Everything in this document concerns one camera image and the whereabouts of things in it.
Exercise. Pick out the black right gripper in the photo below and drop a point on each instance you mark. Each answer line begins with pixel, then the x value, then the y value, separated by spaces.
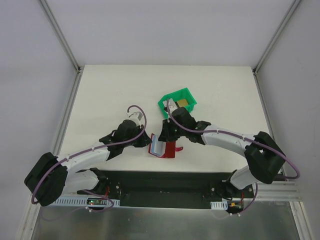
pixel 167 130

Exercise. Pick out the red leather card holder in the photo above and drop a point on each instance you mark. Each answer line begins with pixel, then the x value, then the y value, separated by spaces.
pixel 163 150

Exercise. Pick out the left white cable duct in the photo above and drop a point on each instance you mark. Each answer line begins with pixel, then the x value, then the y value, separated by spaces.
pixel 84 201

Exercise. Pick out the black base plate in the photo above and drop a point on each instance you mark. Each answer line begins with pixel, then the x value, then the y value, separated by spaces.
pixel 179 190

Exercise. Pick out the left aluminium frame post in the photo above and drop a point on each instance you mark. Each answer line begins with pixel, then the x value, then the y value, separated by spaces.
pixel 59 35

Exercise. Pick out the aluminium frame post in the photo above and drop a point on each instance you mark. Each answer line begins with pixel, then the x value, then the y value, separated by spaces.
pixel 295 4
pixel 59 35

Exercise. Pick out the white cable duct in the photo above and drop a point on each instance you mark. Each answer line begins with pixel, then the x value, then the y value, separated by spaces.
pixel 219 205
pixel 84 201

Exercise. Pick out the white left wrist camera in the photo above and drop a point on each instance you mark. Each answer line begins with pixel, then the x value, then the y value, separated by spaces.
pixel 135 117

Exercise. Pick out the right aluminium frame post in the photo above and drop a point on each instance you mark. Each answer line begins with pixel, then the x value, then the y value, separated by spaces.
pixel 295 4

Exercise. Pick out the gold card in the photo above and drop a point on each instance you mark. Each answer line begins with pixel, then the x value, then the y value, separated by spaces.
pixel 182 103

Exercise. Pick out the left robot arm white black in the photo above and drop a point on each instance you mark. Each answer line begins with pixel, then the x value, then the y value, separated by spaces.
pixel 48 178

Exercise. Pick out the right white cable duct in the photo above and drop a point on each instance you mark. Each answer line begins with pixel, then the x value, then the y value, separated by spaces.
pixel 219 205

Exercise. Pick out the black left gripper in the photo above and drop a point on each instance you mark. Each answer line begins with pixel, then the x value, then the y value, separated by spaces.
pixel 141 139

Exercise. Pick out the green plastic bin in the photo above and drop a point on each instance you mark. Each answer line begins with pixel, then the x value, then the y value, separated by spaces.
pixel 181 98

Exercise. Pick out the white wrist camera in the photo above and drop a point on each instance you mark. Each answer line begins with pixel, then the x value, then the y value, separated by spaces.
pixel 171 111
pixel 135 117

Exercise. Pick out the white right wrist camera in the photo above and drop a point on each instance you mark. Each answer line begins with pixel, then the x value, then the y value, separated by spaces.
pixel 171 111

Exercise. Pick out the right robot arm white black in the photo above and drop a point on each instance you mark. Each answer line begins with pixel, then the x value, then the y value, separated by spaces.
pixel 263 156

